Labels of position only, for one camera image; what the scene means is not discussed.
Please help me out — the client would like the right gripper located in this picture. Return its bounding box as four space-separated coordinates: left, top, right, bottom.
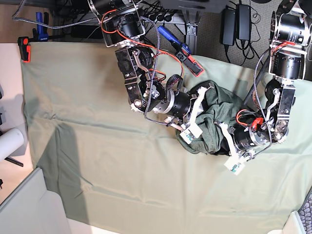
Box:
156 86 199 132

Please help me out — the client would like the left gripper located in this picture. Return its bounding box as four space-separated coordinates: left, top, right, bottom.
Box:
212 120 275 161

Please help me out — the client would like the green long-sleeve T-shirt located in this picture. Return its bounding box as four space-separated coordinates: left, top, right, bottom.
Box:
176 80 247 154

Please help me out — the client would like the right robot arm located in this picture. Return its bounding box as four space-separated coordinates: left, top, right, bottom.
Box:
88 0 208 132

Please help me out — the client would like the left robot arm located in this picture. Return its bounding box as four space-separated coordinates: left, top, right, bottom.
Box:
216 0 312 162

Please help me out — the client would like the blue orange bar clamp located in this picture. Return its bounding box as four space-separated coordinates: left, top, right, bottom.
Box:
158 26 204 77

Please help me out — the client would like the light green table cloth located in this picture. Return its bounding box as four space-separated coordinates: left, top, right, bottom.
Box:
21 42 312 234

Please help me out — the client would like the aluminium table leg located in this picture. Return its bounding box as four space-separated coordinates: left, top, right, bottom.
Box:
182 10 202 55

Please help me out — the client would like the white power strip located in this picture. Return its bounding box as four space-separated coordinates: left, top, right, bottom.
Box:
144 12 181 23

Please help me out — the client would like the black power adapter brick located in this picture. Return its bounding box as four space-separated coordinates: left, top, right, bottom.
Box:
220 8 236 46

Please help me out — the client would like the red black corner clamp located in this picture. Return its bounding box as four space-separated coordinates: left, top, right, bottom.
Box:
18 37 31 62

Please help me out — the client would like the white paper roll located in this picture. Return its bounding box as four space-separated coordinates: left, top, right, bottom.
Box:
0 128 24 161

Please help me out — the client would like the white foam board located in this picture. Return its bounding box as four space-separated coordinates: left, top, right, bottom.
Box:
0 168 71 234

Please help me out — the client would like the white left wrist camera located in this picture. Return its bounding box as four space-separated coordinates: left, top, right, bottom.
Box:
224 157 246 176

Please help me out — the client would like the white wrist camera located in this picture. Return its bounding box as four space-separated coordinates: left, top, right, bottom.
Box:
179 124 203 144
224 157 246 176

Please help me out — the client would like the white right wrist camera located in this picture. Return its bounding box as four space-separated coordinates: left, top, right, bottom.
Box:
179 124 203 144

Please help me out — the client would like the blue handled clamp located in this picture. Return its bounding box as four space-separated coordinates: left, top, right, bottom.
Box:
32 12 65 42

